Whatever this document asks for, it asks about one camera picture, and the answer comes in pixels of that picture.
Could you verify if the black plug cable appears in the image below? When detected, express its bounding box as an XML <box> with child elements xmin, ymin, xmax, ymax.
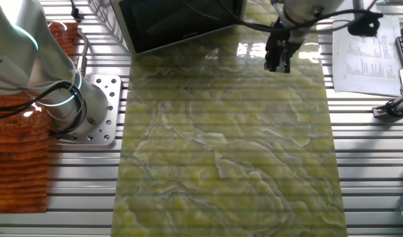
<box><xmin>68</xmin><ymin>0</ymin><xmax>85</xmax><ymax>22</ymax></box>

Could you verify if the orange wood grain mat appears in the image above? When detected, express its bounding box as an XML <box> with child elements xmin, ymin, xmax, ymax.
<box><xmin>0</xmin><ymin>21</ymin><xmax>80</xmax><ymax>215</ymax></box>

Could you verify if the thick grey cable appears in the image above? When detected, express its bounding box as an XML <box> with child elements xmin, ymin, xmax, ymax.
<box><xmin>76</xmin><ymin>28</ymin><xmax>90</xmax><ymax>77</ymax></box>

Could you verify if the silver black camera mount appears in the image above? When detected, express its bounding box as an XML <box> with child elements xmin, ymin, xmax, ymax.
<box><xmin>371</xmin><ymin>94</ymin><xmax>403</xmax><ymax>119</ymax></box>

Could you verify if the printed white paper sheet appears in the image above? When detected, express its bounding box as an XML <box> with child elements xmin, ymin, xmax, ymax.
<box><xmin>332</xmin><ymin>0</ymin><xmax>403</xmax><ymax>97</ymax></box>

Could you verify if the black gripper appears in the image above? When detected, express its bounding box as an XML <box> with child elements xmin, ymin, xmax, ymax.
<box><xmin>264</xmin><ymin>30</ymin><xmax>293</xmax><ymax>74</ymax></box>

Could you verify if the green marble pattern mat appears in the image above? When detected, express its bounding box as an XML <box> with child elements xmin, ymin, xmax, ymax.
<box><xmin>111</xmin><ymin>0</ymin><xmax>349</xmax><ymax>237</ymax></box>

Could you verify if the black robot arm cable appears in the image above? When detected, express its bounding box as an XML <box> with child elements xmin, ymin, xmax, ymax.
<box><xmin>0</xmin><ymin>0</ymin><xmax>384</xmax><ymax>136</ymax></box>

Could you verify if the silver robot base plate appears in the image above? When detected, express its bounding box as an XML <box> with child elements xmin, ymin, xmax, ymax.
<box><xmin>55</xmin><ymin>74</ymin><xmax>123</xmax><ymax>146</ymax></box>

